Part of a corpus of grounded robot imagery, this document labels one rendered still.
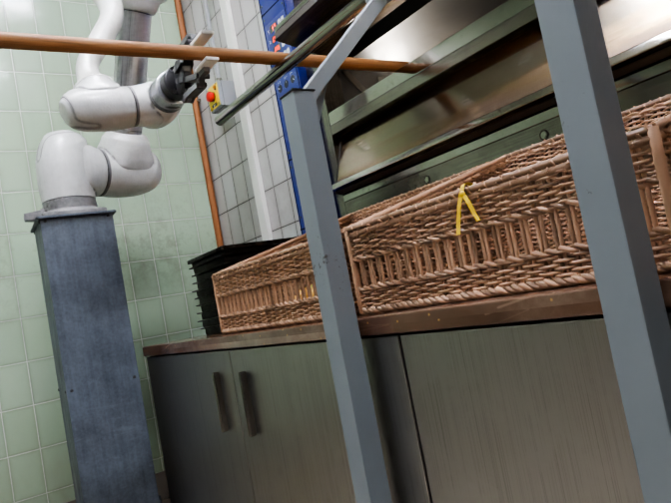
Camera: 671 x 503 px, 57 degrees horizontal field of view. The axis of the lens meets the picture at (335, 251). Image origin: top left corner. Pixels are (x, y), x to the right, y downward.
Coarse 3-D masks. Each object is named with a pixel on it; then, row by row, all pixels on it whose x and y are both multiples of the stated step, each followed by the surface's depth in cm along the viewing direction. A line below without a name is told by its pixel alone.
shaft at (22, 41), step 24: (0, 48) 113; (24, 48) 115; (48, 48) 117; (72, 48) 119; (96, 48) 121; (120, 48) 124; (144, 48) 126; (168, 48) 129; (192, 48) 132; (216, 48) 136
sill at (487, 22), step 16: (512, 0) 133; (528, 0) 130; (496, 16) 137; (512, 16) 134; (464, 32) 145; (480, 32) 141; (432, 48) 154; (448, 48) 149; (416, 64) 159; (432, 64) 154; (384, 80) 169; (400, 80) 164; (368, 96) 175; (336, 112) 188; (352, 112) 182
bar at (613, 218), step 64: (384, 0) 113; (576, 0) 58; (576, 64) 58; (320, 128) 99; (576, 128) 59; (320, 192) 97; (576, 192) 60; (320, 256) 96; (640, 256) 57; (640, 320) 56; (640, 384) 56; (640, 448) 57
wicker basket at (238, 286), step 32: (416, 192) 159; (352, 224) 115; (256, 256) 163; (288, 256) 124; (224, 288) 152; (256, 288) 138; (288, 288) 167; (352, 288) 112; (224, 320) 153; (256, 320) 140; (288, 320) 128; (320, 320) 118
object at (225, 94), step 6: (216, 84) 236; (222, 84) 236; (228, 84) 238; (210, 90) 240; (216, 90) 236; (222, 90) 236; (228, 90) 237; (234, 90) 239; (216, 96) 237; (222, 96) 235; (228, 96) 237; (234, 96) 238; (210, 102) 242; (216, 102) 237; (222, 102) 235; (228, 102) 236; (216, 108) 239; (222, 108) 239
